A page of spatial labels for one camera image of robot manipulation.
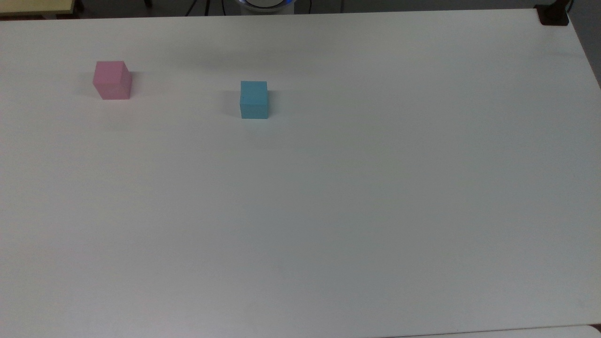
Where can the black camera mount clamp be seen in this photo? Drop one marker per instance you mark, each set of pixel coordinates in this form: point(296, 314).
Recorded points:
point(553, 15)

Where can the yellow wooden table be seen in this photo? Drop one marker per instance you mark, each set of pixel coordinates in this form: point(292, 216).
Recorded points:
point(33, 6)

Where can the blue cube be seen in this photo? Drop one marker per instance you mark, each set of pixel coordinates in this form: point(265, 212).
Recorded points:
point(254, 99)

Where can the pink cube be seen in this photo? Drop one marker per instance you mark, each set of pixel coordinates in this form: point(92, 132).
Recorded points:
point(111, 80)

